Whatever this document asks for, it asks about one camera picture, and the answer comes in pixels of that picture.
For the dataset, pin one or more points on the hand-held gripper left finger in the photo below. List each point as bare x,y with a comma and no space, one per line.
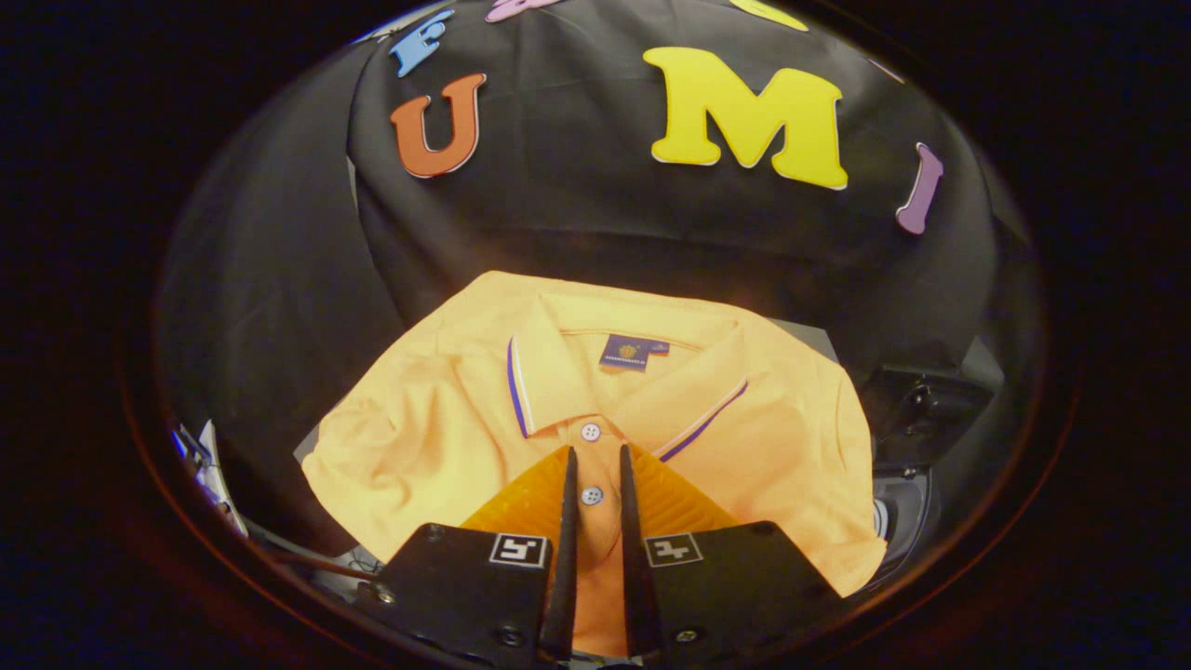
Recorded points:
465,586

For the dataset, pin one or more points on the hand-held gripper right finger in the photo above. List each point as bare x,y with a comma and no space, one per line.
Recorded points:
726,586

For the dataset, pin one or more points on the orange polo shirt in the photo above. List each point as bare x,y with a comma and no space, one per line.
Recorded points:
428,437

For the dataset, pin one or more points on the dark washing machine lid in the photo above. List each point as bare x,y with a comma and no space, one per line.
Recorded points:
930,409

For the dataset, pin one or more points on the grey cabinet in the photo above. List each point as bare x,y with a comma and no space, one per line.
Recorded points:
808,340

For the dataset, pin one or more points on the blue white object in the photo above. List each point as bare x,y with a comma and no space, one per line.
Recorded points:
209,465

